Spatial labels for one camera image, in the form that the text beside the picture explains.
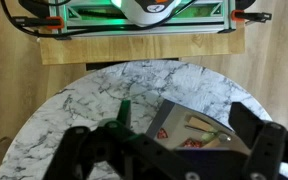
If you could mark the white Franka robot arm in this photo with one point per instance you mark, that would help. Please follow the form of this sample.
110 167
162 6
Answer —
147 13

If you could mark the dark blue cardboard box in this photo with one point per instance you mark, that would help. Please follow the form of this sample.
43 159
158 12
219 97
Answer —
177 116

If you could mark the green glass bottle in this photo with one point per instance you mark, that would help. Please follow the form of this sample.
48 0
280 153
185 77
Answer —
124 111

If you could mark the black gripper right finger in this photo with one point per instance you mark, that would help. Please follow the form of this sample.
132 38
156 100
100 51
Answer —
267 146

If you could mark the red snack packet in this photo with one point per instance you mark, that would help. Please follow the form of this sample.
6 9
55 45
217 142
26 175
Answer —
162 134
192 143

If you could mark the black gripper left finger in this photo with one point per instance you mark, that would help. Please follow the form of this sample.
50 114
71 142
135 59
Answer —
137 150

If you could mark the orange black clamp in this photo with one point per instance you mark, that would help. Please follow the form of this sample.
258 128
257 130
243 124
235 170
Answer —
40 22
250 15

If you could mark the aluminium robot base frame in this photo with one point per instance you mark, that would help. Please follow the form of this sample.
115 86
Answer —
197 23

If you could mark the wooden board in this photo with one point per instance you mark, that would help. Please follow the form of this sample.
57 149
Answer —
140 48

